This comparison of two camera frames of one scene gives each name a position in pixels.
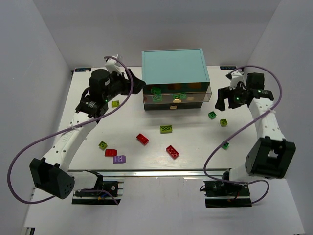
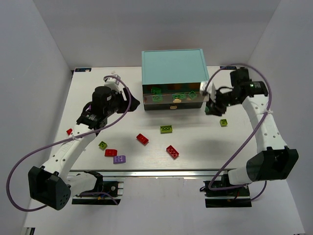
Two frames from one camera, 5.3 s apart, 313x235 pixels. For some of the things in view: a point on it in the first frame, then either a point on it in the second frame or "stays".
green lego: x=157 y=98 stays
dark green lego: x=155 y=90 stays
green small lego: x=225 y=145 -> x=192 y=95
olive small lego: x=103 y=145 stays
